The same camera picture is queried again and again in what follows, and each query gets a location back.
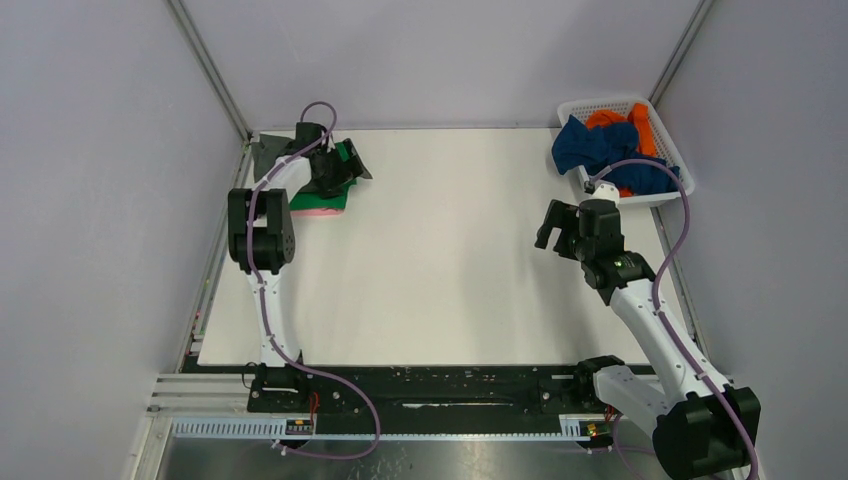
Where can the white slotted cable duct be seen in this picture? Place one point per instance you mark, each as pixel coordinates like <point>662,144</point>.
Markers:
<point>559,428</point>

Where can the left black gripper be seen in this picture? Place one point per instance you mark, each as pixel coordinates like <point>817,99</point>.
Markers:
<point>331,187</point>

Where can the blue t-shirt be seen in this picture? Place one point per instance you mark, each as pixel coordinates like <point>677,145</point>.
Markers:
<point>571,147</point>

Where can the orange t-shirt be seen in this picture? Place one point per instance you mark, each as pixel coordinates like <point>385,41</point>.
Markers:
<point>639,126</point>

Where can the folded green t-shirt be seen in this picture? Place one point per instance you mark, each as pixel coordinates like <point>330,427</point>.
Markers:
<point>308,201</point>

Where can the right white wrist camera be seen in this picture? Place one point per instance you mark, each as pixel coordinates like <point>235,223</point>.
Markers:
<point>602,191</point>

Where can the folded pink t-shirt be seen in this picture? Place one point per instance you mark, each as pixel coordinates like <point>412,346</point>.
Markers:
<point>317,212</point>

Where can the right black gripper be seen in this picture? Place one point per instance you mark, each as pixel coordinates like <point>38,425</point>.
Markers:
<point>561,215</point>

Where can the white plastic basket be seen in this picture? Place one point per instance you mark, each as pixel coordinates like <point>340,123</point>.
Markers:
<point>581,109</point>

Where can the grey t-shirt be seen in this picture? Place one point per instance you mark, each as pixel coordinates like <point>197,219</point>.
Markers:
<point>265,150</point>

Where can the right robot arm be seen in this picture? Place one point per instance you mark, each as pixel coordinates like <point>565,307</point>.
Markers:
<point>698,422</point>

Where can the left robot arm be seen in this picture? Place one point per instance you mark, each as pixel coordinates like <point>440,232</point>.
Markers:
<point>262,240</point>

